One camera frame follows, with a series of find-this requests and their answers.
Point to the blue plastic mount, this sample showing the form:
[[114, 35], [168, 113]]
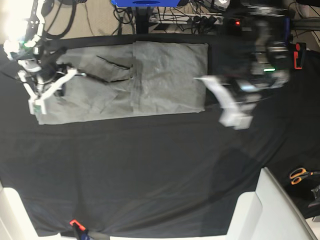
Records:
[[145, 3]]

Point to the black table cloth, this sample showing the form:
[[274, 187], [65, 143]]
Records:
[[167, 176]]

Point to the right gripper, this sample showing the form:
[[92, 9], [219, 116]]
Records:
[[44, 65]]

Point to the orange handled scissors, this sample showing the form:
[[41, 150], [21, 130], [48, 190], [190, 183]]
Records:
[[300, 174]]

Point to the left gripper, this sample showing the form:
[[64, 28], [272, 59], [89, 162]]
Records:
[[246, 91]]

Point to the black crumpled object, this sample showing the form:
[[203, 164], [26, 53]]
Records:
[[316, 193]]

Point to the blue clamp on frame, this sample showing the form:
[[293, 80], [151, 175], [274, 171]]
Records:
[[287, 29]]

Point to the black table leg post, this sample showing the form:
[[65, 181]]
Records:
[[142, 16]]

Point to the white power strip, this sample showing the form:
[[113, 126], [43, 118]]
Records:
[[184, 19]]

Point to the white base block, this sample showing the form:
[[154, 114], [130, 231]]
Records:
[[267, 213], [15, 223]]

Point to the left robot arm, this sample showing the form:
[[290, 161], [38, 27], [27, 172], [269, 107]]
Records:
[[252, 60]]

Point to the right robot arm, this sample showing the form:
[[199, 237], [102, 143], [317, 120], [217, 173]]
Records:
[[27, 44]]

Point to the red blue front clamp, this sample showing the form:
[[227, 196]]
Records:
[[80, 232]]

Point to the red black clamp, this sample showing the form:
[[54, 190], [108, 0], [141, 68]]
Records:
[[299, 55]]

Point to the grey T-shirt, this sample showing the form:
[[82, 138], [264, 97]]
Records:
[[133, 80]]

